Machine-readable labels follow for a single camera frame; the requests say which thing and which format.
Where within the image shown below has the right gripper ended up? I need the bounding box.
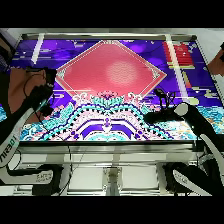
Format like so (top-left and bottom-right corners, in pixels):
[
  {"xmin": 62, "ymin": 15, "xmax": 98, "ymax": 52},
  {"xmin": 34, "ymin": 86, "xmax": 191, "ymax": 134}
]
[{"xmin": 143, "ymin": 111, "xmax": 178, "ymax": 125}]

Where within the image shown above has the brown garment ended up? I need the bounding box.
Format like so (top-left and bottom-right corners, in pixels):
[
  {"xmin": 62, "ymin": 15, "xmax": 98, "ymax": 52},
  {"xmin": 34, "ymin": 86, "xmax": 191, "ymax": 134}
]
[{"xmin": 5, "ymin": 68, "xmax": 56, "ymax": 117}]

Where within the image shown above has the silver frame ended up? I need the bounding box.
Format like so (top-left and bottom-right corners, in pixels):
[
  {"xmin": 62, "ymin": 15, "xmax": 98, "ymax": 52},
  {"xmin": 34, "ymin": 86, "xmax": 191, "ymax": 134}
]
[{"xmin": 0, "ymin": 32, "xmax": 224, "ymax": 197}]

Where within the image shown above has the black cable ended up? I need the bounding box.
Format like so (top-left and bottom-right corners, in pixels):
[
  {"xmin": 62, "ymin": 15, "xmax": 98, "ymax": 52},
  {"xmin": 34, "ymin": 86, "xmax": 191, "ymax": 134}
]
[{"xmin": 59, "ymin": 142, "xmax": 74, "ymax": 196}]

